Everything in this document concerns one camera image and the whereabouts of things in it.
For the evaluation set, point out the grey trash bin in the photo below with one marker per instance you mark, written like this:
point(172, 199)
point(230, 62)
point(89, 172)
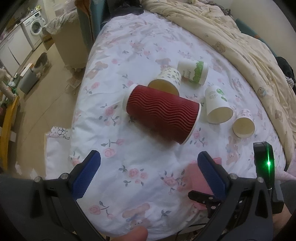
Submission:
point(28, 81)

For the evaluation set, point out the pink patterned paper cup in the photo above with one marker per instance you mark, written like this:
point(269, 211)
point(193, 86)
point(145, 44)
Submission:
point(244, 126)

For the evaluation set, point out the cream bear print duvet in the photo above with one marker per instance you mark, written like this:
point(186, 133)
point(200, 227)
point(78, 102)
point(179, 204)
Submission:
point(250, 56)

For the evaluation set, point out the green grass paper cup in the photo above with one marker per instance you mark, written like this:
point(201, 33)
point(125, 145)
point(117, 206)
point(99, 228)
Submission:
point(193, 70)

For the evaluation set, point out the teal bed footboard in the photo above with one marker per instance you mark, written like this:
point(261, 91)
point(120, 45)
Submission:
point(91, 15)

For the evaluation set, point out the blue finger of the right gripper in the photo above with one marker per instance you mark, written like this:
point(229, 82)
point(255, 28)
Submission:
point(203, 198)

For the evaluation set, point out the pink faceted plastic cup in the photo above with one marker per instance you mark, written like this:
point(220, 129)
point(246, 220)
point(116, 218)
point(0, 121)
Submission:
point(195, 179)

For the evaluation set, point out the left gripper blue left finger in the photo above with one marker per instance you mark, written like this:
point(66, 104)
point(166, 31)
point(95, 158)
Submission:
point(81, 176)

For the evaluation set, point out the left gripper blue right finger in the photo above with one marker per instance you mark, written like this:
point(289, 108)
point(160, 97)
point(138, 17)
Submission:
point(214, 174)

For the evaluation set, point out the right hand thumb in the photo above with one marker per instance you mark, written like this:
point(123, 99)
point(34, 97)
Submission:
point(284, 225)

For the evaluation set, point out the white green-leaf paper cup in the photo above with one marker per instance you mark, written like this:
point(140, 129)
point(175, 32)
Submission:
point(218, 109)

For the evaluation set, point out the yellow wooden chair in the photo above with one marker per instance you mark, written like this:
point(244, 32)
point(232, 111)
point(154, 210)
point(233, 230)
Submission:
point(6, 131)

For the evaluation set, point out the red corrugated paper cup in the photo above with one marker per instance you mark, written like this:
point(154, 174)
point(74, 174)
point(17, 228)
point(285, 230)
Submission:
point(169, 115)

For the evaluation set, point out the black clothing at headboard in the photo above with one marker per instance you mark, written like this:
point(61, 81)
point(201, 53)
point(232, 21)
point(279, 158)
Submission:
point(287, 70)

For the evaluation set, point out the grey white cat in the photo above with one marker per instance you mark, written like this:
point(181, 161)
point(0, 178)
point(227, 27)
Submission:
point(41, 64)

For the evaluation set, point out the floral white bed sheet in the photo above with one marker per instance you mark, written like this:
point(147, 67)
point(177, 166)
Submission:
point(144, 179)

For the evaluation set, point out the white kitchen cabinet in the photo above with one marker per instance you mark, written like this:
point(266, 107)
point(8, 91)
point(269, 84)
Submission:
point(15, 49)

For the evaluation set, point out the teal headboard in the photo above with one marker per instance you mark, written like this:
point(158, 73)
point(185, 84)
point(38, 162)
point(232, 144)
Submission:
point(245, 29)

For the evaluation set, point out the white washing machine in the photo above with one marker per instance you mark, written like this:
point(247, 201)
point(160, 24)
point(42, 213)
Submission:
point(32, 27)

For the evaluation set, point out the leopard print paper cup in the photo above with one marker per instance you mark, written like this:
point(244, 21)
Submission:
point(169, 81)

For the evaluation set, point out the left hand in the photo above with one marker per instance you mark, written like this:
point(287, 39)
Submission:
point(139, 233)

